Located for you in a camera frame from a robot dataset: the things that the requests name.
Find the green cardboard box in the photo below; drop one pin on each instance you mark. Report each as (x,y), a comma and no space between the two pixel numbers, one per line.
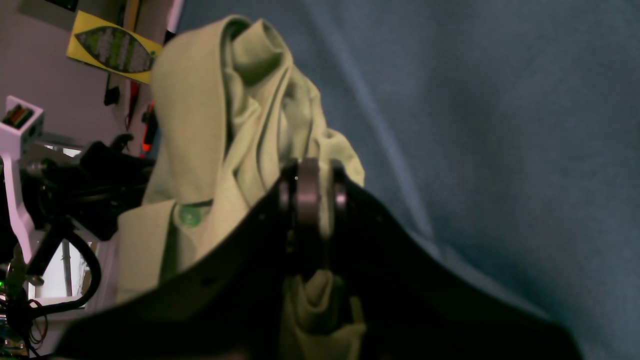
(112,48)

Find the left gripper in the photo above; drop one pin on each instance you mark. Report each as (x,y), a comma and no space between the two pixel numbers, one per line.
(47,198)

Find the blue table cloth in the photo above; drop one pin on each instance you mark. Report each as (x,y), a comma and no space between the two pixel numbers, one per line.
(502,134)

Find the light green T-shirt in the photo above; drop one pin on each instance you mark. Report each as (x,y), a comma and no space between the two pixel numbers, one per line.
(233,109)

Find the orange black utility knife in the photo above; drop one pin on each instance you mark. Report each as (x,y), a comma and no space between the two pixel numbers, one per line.
(138,99)

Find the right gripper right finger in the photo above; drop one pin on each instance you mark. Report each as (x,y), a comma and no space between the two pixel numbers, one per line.
(416,309)

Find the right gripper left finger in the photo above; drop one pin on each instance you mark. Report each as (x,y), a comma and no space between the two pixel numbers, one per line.
(229,304)

